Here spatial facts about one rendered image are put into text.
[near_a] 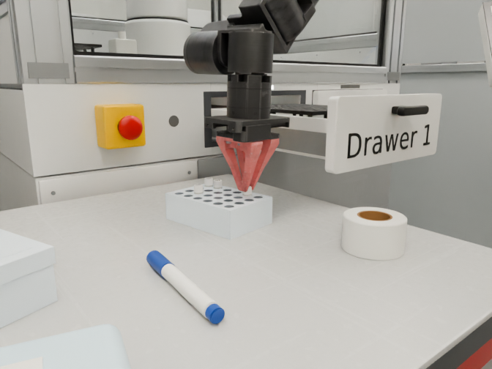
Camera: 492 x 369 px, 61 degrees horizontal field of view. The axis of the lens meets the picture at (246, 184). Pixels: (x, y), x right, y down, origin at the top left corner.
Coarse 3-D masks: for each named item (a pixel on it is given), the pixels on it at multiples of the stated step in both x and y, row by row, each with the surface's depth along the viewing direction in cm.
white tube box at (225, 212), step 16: (176, 192) 58; (192, 192) 58; (208, 192) 58; (224, 192) 58; (240, 192) 59; (176, 208) 57; (192, 208) 54; (208, 208) 52; (224, 208) 51; (240, 208) 51; (256, 208) 54; (192, 224) 55; (208, 224) 53; (224, 224) 51; (240, 224) 52; (256, 224) 54
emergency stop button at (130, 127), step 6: (120, 120) 67; (126, 120) 67; (132, 120) 67; (138, 120) 68; (120, 126) 67; (126, 126) 67; (132, 126) 67; (138, 126) 68; (120, 132) 67; (126, 132) 67; (132, 132) 68; (138, 132) 68; (126, 138) 68; (132, 138) 68
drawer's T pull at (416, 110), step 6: (396, 108) 65; (402, 108) 62; (408, 108) 62; (414, 108) 63; (420, 108) 64; (426, 108) 65; (402, 114) 62; (408, 114) 62; (414, 114) 64; (420, 114) 65
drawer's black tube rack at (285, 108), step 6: (276, 108) 77; (282, 108) 78; (288, 108) 77; (294, 108) 78; (300, 108) 77; (306, 108) 77; (312, 108) 78; (318, 108) 77; (324, 108) 78; (294, 114) 94; (300, 114) 83
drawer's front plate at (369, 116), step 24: (336, 96) 59; (360, 96) 60; (384, 96) 64; (408, 96) 68; (432, 96) 73; (336, 120) 58; (360, 120) 61; (384, 120) 65; (408, 120) 69; (432, 120) 74; (336, 144) 59; (384, 144) 66; (408, 144) 71; (432, 144) 76; (336, 168) 60; (360, 168) 64
